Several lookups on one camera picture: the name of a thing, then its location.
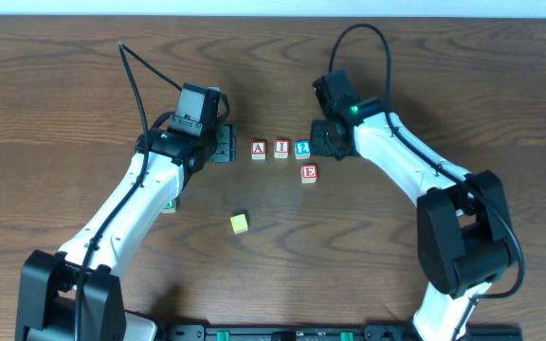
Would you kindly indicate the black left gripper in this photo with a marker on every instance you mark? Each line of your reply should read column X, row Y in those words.
column 223, row 143

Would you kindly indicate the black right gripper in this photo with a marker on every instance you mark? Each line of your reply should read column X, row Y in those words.
column 323, row 138

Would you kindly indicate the blue number 2 block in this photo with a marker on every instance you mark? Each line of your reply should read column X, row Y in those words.
column 302, row 149

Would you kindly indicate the red letter A block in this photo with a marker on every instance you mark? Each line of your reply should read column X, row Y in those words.
column 258, row 150

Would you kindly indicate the red letter E block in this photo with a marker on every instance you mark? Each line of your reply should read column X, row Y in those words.
column 309, row 174

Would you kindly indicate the red letter I block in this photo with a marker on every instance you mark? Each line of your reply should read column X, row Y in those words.
column 281, row 148

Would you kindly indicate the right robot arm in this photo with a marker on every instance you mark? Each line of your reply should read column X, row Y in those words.
column 465, row 239

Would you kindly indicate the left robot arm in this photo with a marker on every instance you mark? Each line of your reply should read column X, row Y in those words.
column 75, row 293

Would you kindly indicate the yellow wooden block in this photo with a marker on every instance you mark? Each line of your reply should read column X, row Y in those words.
column 239, row 223

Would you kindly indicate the green letter R block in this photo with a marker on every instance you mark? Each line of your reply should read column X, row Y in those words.
column 171, row 207

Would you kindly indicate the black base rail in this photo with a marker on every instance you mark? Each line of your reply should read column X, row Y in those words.
column 375, row 332

